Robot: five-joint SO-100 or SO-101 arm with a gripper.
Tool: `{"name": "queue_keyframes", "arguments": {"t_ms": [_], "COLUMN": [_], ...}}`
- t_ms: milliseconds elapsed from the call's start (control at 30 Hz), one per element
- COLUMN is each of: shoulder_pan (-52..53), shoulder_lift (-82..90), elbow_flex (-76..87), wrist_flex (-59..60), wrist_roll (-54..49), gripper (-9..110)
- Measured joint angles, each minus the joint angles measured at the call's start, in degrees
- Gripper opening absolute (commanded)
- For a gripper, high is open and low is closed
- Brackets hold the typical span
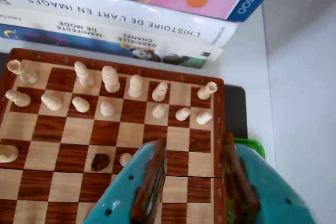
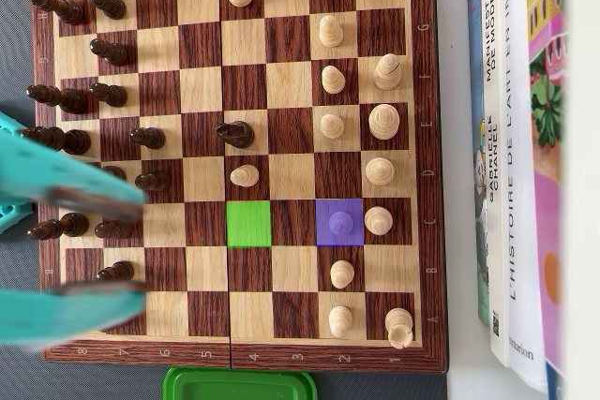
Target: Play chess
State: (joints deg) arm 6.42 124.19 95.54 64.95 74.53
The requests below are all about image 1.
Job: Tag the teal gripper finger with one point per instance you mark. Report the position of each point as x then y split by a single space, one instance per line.
123 195
270 197

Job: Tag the white chess pawn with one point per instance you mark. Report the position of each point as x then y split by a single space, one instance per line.
81 104
107 109
182 114
125 159
203 118
19 98
52 102
158 111

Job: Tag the dark chess knight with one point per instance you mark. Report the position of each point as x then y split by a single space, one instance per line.
100 162

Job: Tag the white chess bishop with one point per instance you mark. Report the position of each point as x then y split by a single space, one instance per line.
159 93
84 75

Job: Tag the white chess king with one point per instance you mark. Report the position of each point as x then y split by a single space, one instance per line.
110 79

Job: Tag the white chess knight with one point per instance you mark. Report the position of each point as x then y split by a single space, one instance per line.
8 153

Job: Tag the white chess rook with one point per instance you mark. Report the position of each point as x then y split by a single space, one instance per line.
206 92
26 75

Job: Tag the green plastic lid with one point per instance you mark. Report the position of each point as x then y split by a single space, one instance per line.
252 144

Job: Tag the wooden chessboard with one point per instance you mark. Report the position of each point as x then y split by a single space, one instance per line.
76 132

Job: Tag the blue panda book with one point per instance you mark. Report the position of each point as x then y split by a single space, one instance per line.
86 44

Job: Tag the white Gabrielle Chanel book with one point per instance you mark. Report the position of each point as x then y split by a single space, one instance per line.
170 44

